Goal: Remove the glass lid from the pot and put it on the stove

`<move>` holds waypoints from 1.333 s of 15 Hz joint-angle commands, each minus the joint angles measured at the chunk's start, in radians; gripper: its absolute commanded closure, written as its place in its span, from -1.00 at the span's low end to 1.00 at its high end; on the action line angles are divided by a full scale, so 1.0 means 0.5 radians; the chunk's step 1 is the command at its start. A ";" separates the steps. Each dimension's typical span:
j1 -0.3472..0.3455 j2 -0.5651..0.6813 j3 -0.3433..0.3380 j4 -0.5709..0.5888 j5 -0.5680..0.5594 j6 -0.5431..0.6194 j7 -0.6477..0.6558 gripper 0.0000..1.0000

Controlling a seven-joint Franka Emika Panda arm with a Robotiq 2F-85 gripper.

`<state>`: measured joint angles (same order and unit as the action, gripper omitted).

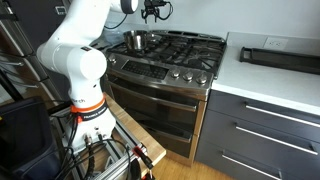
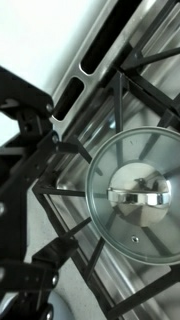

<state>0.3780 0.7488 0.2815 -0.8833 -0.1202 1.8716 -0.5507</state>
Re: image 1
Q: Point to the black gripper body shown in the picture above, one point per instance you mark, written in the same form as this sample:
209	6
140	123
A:
152	7

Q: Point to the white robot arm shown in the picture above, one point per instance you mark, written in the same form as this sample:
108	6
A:
68	52

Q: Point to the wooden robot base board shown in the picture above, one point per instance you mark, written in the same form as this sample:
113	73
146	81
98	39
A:
153	149

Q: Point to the stainless steel pot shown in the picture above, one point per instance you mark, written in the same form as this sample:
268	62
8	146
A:
138	39

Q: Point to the stainless steel gas stove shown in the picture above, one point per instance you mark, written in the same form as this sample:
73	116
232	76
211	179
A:
164	99

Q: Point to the silver stove knob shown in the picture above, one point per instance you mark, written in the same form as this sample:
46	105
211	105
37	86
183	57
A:
201	79

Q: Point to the black cast iron grate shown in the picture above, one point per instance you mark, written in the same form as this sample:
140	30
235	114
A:
191	50

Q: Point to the stainless steel refrigerator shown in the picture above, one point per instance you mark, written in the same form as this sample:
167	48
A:
24	26

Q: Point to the red black clamp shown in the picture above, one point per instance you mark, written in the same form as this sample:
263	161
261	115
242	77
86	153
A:
147	161

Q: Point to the black tray on counter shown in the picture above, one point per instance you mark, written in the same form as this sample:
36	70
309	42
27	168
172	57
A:
280	59

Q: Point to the grey drawer cabinet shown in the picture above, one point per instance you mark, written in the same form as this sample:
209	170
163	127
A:
254	140

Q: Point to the dark blue bin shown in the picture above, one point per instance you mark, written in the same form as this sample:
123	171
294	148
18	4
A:
28	149

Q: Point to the white wall outlet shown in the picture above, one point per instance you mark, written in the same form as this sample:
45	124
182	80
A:
275	43

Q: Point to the aluminium frame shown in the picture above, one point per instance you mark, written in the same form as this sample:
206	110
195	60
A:
99	152

